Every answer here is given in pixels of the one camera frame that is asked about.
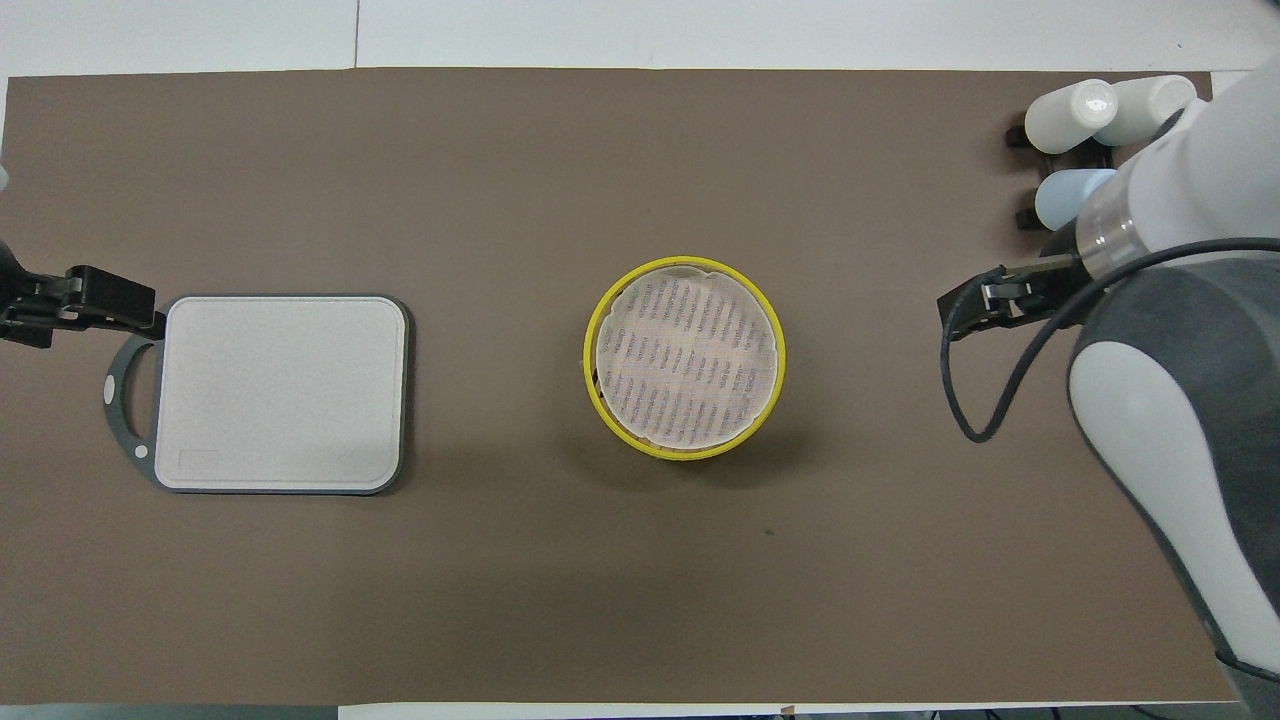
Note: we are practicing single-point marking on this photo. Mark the brown table mat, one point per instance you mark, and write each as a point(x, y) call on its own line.
point(520, 180)

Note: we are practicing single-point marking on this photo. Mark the light blue cup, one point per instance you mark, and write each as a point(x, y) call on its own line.
point(1068, 195)

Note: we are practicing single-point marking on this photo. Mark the black cup rack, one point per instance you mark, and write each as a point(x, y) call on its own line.
point(1090, 158)

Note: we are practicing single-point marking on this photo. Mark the white steamer liner cloth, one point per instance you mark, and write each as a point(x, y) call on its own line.
point(685, 360)

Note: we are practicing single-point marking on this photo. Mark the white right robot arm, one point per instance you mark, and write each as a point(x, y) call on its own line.
point(1190, 430)

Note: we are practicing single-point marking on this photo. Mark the yellow bamboo steamer tier lined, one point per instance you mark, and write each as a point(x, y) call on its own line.
point(590, 330)

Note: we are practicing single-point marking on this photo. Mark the white cutting board grey rim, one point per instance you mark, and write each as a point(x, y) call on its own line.
point(290, 390)

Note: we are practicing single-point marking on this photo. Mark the white cup blue rim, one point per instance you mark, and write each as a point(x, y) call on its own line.
point(1150, 108)

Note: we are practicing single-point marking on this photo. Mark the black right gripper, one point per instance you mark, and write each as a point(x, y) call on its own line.
point(1065, 268)

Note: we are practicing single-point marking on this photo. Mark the yellow bamboo steamer basket slatted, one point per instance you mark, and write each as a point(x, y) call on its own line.
point(700, 456)

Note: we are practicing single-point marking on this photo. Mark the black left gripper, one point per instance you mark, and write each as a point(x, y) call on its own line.
point(30, 305)

